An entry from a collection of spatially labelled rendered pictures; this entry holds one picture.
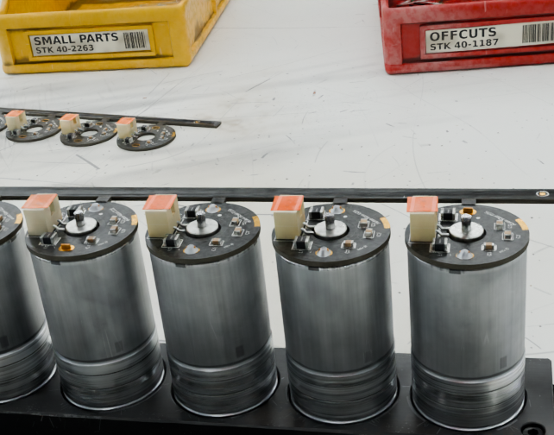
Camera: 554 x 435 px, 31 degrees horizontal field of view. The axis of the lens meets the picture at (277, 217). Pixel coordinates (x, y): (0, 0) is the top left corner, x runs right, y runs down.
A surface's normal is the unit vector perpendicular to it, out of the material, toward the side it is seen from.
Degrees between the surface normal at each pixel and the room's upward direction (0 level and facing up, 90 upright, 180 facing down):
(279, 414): 0
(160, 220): 90
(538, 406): 0
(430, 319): 90
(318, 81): 0
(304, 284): 90
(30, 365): 90
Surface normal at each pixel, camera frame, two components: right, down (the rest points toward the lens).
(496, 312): 0.36, 0.41
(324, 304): -0.24, 0.48
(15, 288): 0.83, 0.19
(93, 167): -0.10, -0.88
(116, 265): 0.65, 0.30
